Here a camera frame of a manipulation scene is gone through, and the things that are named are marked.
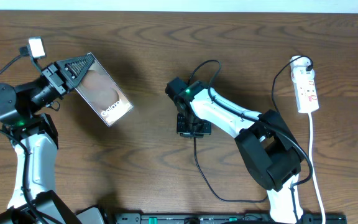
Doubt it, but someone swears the black charger cable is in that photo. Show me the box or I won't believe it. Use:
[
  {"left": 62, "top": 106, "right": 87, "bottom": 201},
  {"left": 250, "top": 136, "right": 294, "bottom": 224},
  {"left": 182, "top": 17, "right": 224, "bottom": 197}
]
[{"left": 193, "top": 55, "right": 314, "bottom": 203}]

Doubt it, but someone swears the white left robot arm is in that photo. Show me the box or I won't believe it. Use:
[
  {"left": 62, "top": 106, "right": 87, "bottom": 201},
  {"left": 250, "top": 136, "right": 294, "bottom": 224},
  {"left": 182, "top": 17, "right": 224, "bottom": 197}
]
[{"left": 0, "top": 53, "right": 105, "bottom": 223}]

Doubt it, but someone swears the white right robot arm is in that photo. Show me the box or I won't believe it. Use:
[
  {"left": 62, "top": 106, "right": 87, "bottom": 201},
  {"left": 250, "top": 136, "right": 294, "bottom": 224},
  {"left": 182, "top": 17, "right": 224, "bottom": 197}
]
[{"left": 165, "top": 78, "right": 309, "bottom": 223}]

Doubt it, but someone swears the white power strip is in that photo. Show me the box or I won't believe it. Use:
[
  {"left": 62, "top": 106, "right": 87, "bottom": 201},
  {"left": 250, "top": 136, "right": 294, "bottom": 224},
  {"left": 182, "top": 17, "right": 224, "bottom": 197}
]
[{"left": 290, "top": 55, "right": 319, "bottom": 114}]

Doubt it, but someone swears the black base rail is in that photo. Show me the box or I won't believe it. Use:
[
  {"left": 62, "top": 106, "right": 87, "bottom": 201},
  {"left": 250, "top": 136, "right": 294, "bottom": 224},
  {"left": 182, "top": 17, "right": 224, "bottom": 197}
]
[{"left": 113, "top": 213, "right": 347, "bottom": 224}]

